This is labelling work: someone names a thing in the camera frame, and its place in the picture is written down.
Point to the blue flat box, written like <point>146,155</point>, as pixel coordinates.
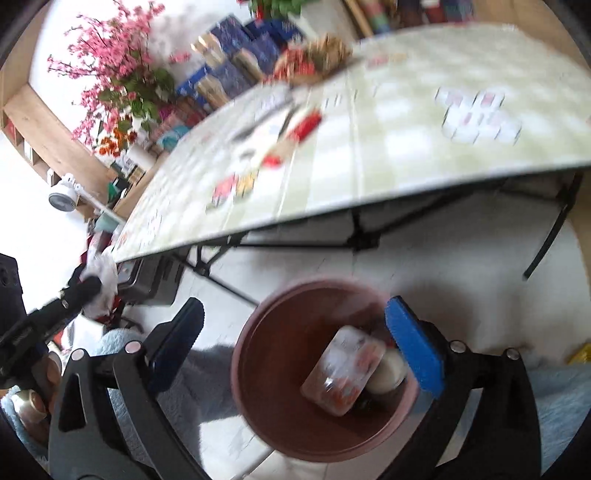
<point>189,83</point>

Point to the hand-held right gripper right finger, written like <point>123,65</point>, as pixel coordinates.
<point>413,344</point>

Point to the person's left forearm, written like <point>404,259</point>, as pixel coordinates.
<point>18,441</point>

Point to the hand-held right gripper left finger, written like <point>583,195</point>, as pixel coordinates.
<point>178,344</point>

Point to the navy box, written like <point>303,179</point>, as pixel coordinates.
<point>277,30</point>

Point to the white ribbed vase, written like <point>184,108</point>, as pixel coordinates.
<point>138,157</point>

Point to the grey fleece pants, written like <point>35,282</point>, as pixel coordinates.
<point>203,392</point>

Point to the low wooden cabinet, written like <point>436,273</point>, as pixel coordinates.
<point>134,194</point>

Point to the white standing fan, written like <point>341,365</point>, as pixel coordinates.
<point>62,196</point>

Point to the gold and blue gift box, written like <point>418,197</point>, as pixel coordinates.
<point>221,39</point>
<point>256,57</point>
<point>221,87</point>

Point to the person's left hand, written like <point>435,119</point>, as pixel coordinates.
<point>54,374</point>

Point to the brown plastic bin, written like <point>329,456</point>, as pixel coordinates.
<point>286,369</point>

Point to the teal scalloped box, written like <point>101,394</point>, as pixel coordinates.
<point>171,131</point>

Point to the black case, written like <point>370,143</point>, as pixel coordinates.
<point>147,281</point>

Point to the red gold foil wrapper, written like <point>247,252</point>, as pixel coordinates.
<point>330,53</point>

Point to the white round tub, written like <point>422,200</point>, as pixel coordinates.
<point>390,371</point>

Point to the plaid bunny tablecloth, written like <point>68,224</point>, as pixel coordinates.
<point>392,138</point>

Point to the small red packet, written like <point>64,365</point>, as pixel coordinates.
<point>344,369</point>

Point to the pink blossom tree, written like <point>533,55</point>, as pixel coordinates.
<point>120,69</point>

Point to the orange artificial flowers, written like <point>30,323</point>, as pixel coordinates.
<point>115,141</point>

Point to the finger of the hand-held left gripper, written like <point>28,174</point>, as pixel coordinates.
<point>69,302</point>

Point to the wooden shelf unit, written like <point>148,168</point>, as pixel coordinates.
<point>508,11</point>

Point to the clear plastic wrapper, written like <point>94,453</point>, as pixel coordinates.
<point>105,277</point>

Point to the wooden wall shelf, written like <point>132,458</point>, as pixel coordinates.
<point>41,124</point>

